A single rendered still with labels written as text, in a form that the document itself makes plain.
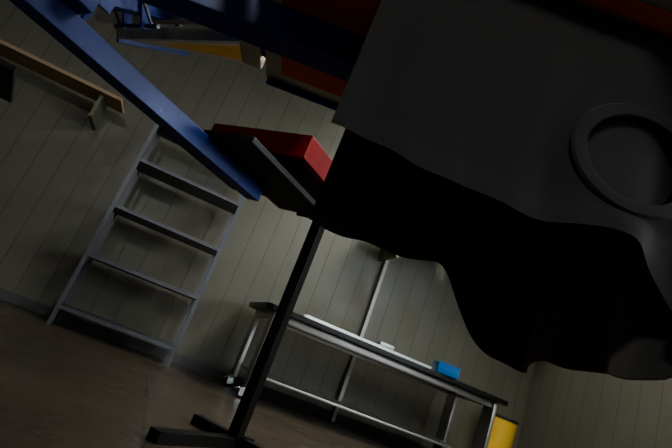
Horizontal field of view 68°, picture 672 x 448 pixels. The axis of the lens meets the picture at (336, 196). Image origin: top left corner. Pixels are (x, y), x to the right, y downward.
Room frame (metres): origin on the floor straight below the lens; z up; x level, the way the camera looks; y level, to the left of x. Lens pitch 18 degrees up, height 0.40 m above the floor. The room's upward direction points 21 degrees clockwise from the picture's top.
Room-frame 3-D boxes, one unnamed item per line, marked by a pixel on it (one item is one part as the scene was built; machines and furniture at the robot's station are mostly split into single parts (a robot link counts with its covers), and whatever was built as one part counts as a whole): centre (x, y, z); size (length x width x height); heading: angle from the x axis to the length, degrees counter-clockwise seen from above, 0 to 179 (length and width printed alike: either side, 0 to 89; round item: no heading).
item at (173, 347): (4.36, 1.24, 0.91); 0.96 x 0.40 x 1.82; 104
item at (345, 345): (4.61, -0.85, 0.42); 2.34 x 0.91 x 0.83; 104
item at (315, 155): (1.98, 0.19, 1.06); 0.61 x 0.46 x 0.12; 149
